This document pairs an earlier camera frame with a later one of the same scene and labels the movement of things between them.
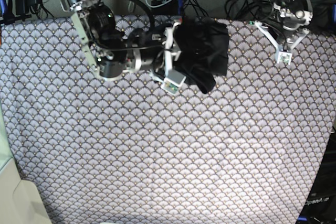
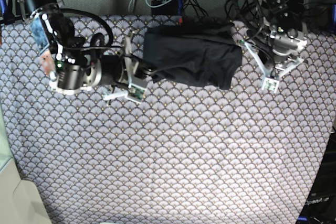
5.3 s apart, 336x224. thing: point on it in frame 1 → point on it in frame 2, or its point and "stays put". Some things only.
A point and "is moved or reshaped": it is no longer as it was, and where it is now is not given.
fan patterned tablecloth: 123,151 stays put
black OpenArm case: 319,207 stays put
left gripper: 156,54 → 129,74
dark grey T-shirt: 203,42 is moved or reshaped
